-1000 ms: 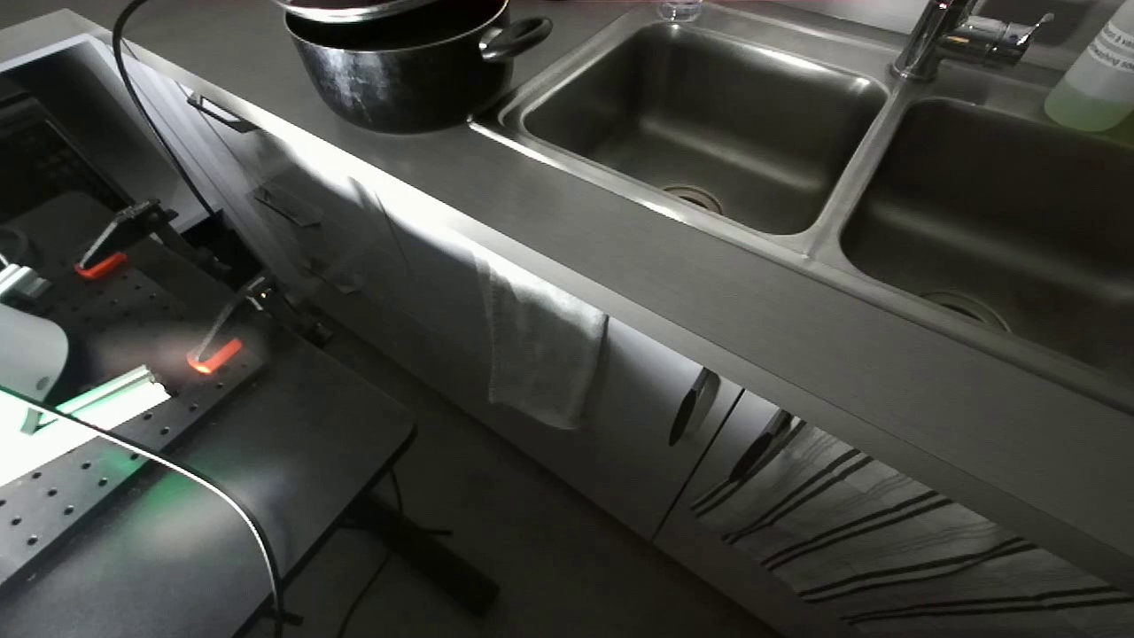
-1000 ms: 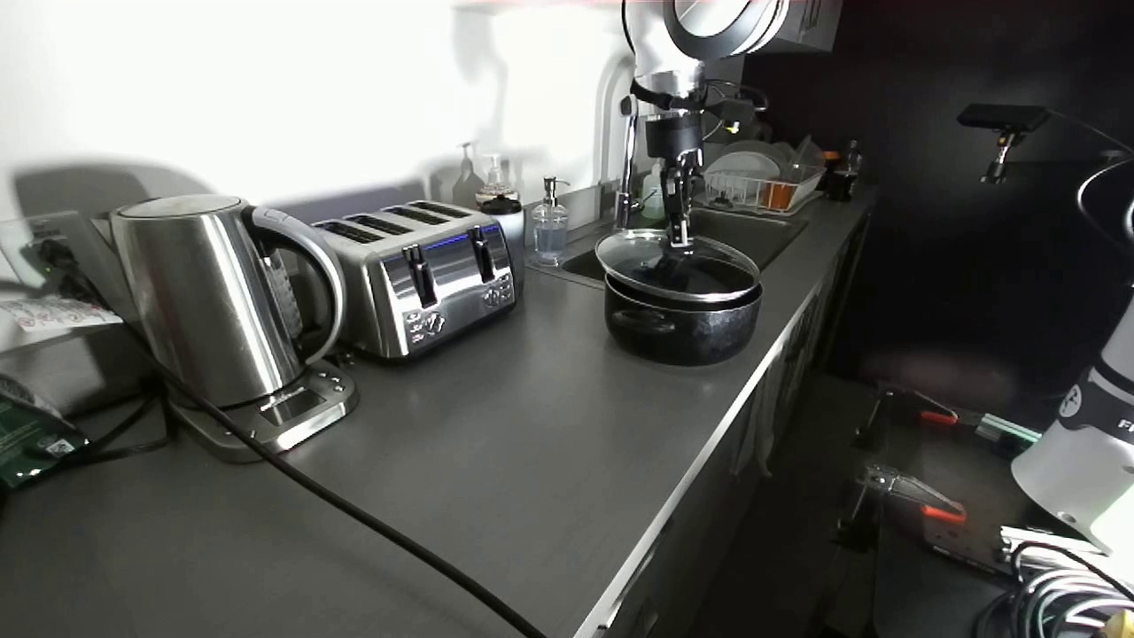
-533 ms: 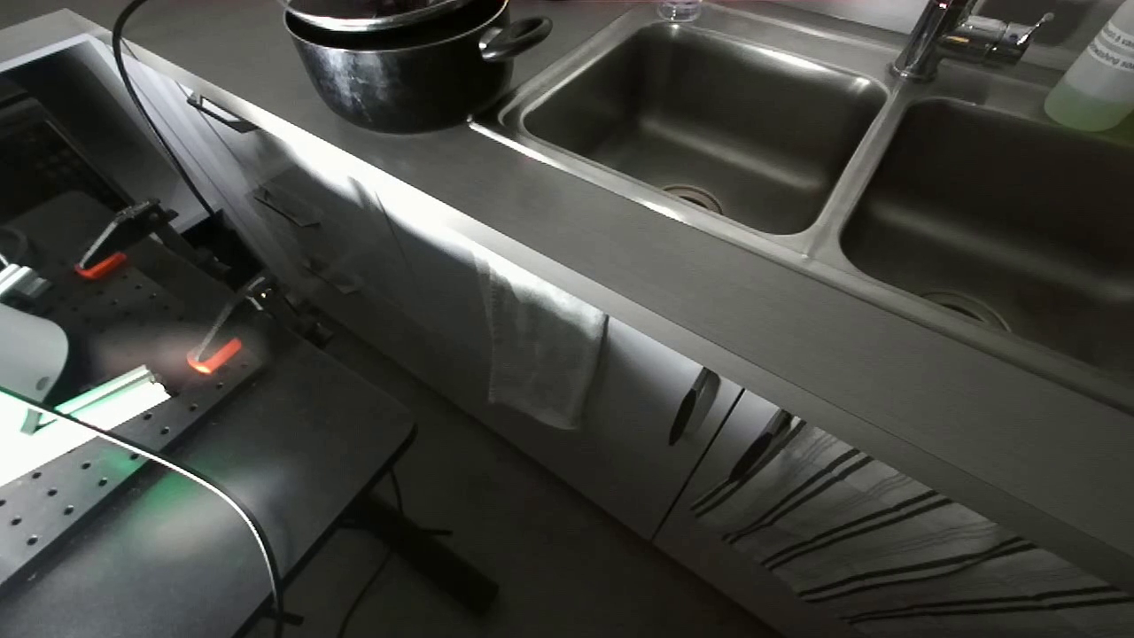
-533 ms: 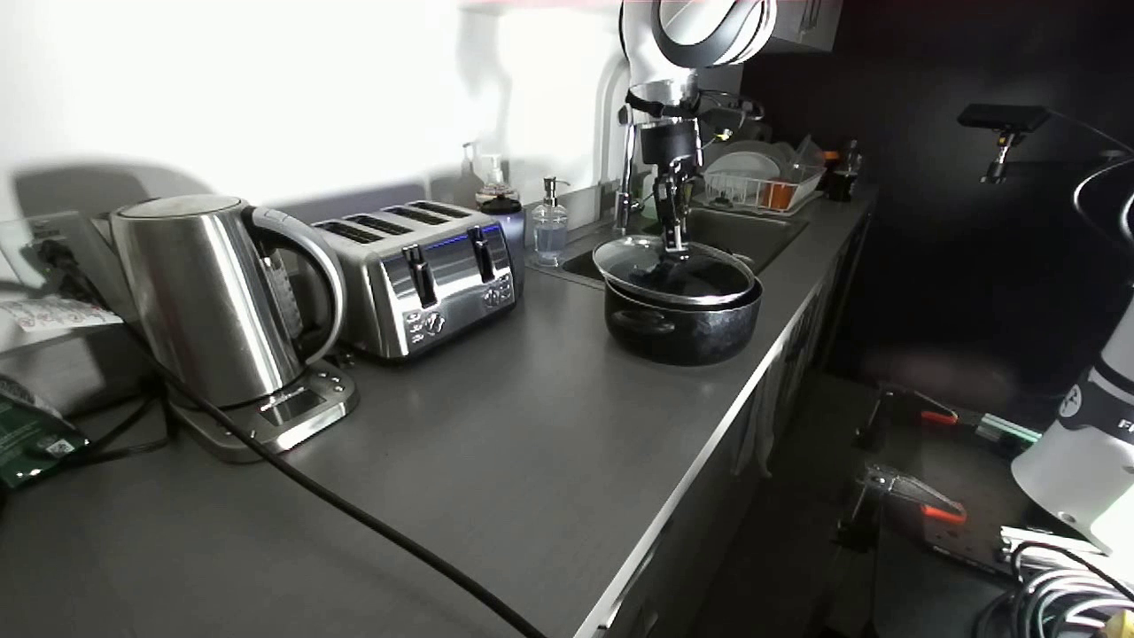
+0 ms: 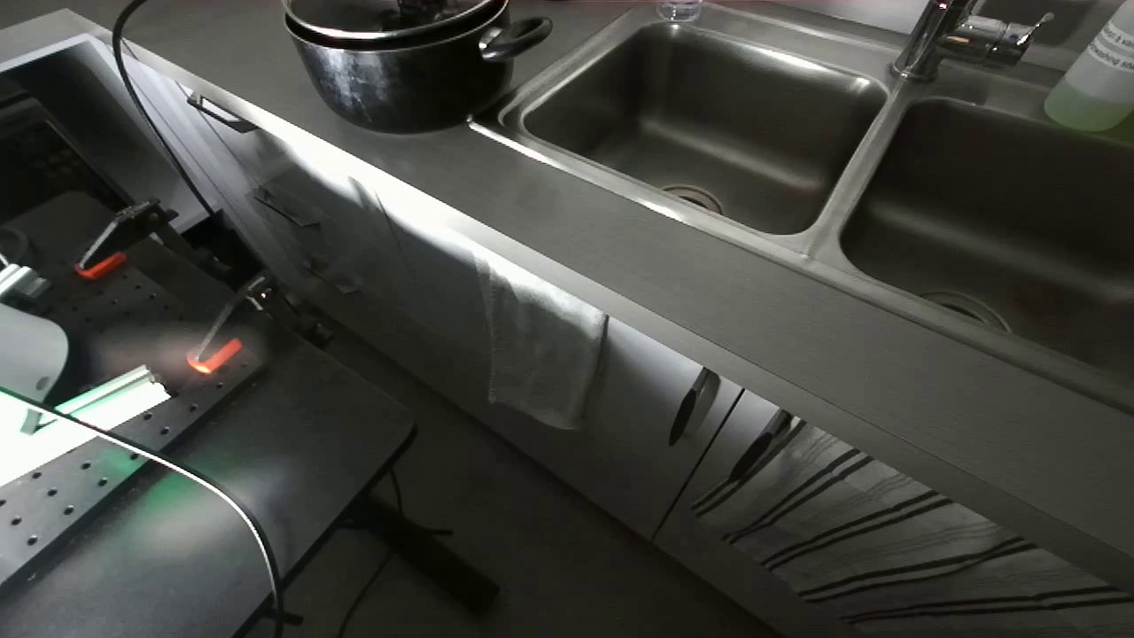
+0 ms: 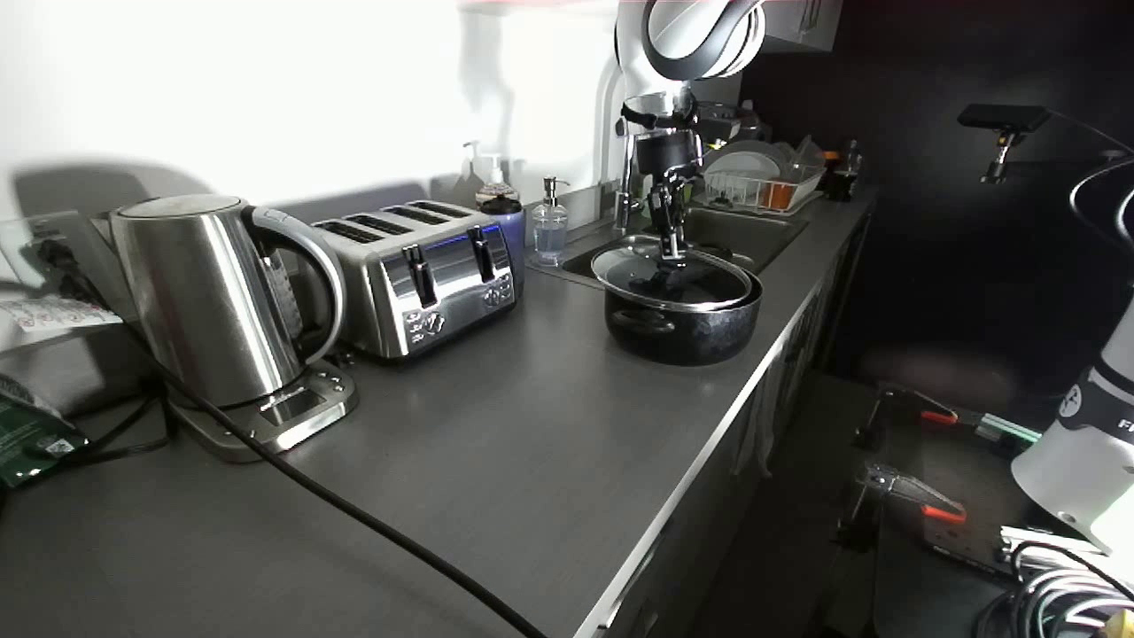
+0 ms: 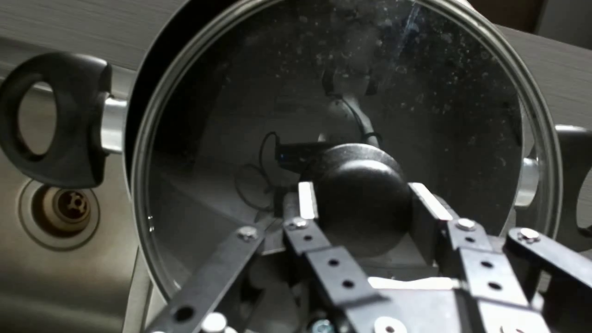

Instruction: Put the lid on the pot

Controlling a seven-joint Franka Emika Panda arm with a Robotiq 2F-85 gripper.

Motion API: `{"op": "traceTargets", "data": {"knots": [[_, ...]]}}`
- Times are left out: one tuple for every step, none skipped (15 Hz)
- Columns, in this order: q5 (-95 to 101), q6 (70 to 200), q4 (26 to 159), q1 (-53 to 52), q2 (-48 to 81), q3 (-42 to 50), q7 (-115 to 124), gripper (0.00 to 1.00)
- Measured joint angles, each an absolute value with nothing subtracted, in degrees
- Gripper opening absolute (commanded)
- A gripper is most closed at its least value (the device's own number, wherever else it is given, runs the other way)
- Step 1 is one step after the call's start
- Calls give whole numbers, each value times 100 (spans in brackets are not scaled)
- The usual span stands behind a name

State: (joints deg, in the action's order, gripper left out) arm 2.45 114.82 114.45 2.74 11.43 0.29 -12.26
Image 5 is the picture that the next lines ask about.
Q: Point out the glass pot lid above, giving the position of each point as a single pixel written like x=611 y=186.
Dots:
x=343 y=18

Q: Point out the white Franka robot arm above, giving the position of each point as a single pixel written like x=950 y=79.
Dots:
x=25 y=350

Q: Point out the black cooking pot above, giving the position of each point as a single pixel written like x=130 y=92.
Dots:
x=391 y=83

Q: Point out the white hanging towel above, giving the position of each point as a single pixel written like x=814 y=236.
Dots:
x=543 y=355

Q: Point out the stainless steel double sink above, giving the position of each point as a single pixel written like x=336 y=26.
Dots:
x=826 y=225

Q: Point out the black robot table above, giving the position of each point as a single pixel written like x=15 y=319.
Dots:
x=294 y=437

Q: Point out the chrome sink faucet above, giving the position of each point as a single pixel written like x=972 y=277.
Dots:
x=935 y=39

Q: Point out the aluminium profile bar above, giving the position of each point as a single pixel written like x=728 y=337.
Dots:
x=113 y=396

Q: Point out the perforated mounting plate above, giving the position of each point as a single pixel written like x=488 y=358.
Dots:
x=72 y=485

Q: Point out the green soap bottle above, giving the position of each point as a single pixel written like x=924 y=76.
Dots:
x=1100 y=83

